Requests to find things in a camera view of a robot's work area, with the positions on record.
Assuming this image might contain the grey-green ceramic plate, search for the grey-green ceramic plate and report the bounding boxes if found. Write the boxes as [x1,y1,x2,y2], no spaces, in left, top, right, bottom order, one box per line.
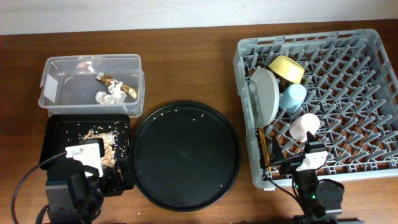
[248,68,279,128]

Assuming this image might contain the grey dishwasher rack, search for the grey dishwasher rack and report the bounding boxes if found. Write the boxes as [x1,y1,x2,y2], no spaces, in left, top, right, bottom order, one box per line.
[233,29,397,190]

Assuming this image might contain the yellow bowl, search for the yellow bowl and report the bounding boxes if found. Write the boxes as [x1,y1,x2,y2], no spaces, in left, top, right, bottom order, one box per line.
[269,55,305,84]

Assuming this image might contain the pink cup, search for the pink cup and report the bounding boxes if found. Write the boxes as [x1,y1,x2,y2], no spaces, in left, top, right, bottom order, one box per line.
[289,113,320,142]

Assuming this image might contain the clear plastic bin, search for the clear plastic bin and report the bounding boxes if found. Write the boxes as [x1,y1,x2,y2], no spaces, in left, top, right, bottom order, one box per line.
[39,54,145,118]

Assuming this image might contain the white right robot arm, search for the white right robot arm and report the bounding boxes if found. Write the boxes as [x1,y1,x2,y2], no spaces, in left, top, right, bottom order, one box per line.
[269,131,345,223]

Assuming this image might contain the light blue cup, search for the light blue cup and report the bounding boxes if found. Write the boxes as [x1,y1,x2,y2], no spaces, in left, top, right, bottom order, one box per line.
[279,83,307,113]

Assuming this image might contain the gold foil wrapper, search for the gold foil wrapper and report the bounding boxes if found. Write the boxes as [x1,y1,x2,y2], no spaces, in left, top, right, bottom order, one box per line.
[96,72,138,100]

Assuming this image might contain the round black tray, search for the round black tray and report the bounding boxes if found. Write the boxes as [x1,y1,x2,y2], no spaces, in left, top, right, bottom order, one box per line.
[129,101,241,212]

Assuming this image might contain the black rectangular tray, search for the black rectangular tray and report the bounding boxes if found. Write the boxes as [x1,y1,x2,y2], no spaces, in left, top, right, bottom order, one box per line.
[40,114,131,174]

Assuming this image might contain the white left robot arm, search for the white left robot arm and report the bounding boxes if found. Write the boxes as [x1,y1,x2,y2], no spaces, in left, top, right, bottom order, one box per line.
[11,152,134,223]

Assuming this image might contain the wooden chopstick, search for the wooden chopstick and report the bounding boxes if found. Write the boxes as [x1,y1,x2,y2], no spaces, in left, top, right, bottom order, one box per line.
[259,128,269,170]
[266,142,272,171]

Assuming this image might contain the food scraps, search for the food scraps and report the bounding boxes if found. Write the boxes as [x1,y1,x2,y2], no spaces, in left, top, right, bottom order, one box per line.
[65,121,130,169]

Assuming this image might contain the white tissue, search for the white tissue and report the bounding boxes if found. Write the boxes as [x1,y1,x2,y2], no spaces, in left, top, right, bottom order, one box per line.
[95,81,127,105]

